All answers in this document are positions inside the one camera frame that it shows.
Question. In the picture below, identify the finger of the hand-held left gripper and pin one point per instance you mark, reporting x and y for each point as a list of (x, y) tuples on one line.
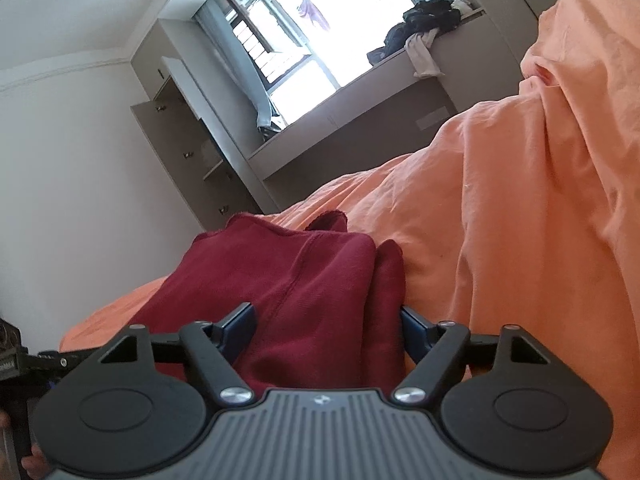
[(52, 357)]

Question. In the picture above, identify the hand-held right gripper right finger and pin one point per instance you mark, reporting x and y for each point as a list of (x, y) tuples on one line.
[(413, 333)]

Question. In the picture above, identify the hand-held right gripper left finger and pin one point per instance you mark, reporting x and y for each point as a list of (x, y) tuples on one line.
[(240, 331)]

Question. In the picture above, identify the maroon garment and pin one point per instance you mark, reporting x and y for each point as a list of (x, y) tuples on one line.
[(310, 300)]

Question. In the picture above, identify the pile of dark clothes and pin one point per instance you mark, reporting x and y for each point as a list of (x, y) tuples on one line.
[(425, 22)]

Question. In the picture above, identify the person's left hand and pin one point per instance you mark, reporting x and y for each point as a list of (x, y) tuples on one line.
[(33, 461)]

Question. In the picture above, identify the orange bed blanket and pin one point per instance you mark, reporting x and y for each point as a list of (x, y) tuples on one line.
[(525, 210)]

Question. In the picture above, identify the grey cabinet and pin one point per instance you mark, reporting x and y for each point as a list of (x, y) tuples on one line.
[(185, 140)]

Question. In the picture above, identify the grey curtain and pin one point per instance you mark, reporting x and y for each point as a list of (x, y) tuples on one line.
[(245, 80)]

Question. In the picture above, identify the white cloth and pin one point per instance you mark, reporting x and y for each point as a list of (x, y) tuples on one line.
[(422, 52)]

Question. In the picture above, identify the window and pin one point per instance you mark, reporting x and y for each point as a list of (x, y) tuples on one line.
[(325, 25)]

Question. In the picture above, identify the purple hanging garment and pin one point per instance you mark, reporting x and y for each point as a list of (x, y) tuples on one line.
[(314, 12)]

